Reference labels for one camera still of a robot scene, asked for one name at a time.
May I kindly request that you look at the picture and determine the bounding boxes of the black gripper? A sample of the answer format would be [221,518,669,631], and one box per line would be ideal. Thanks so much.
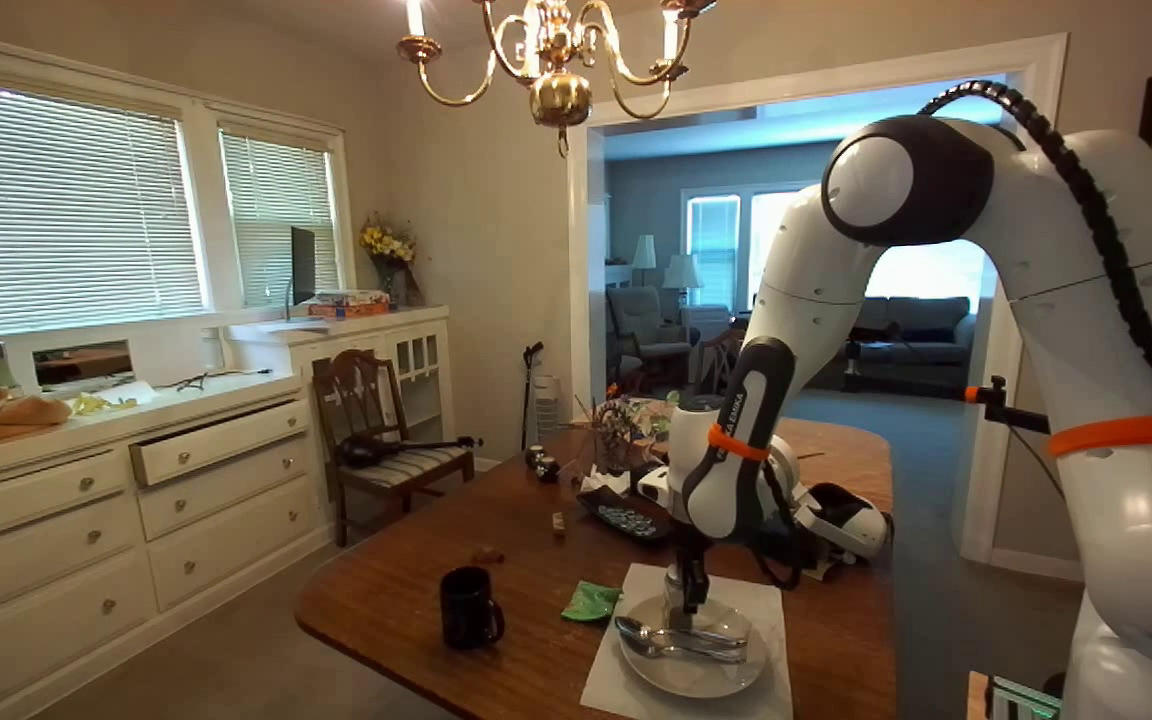
[671,527,713,626]

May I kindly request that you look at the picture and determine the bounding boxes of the silver fork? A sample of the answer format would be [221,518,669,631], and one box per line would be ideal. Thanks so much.
[613,617,747,663]

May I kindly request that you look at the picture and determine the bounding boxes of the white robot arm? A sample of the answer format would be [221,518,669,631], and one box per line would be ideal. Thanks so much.
[671,80,1152,720]

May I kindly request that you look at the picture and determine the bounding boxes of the black tray with glass beads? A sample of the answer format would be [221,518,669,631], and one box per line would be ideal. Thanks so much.
[579,489,671,547]

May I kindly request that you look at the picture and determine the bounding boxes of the white round plate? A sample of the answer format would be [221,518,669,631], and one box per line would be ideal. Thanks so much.
[613,596,770,698]

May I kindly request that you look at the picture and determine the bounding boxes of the green snack packet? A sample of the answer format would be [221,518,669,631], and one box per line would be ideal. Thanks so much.
[566,580,619,625]

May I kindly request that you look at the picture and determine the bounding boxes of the dark wooden puzzle piece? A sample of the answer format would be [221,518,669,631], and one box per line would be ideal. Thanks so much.
[547,510,567,538]

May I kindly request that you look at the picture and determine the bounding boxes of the black mug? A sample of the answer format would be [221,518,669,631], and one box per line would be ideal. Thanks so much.
[441,562,505,648]

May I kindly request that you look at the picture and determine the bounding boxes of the wooden chair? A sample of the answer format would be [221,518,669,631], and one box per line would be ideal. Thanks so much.
[312,349,476,544]

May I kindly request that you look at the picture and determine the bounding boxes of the white glass door cabinet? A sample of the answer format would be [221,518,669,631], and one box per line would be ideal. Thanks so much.
[228,304,456,445]

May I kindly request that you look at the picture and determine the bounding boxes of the yellow flowers in vase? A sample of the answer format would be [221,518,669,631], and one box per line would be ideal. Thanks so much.
[362,219,420,307]

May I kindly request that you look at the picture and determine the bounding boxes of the brass chandelier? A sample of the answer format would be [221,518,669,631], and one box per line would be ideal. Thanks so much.
[398,0,715,136]

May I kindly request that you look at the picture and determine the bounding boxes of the white dresser with drawers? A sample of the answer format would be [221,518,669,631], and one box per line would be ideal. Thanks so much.
[0,374,324,720]

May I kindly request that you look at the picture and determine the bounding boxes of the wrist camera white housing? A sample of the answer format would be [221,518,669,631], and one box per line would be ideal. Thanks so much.
[794,485,894,558]

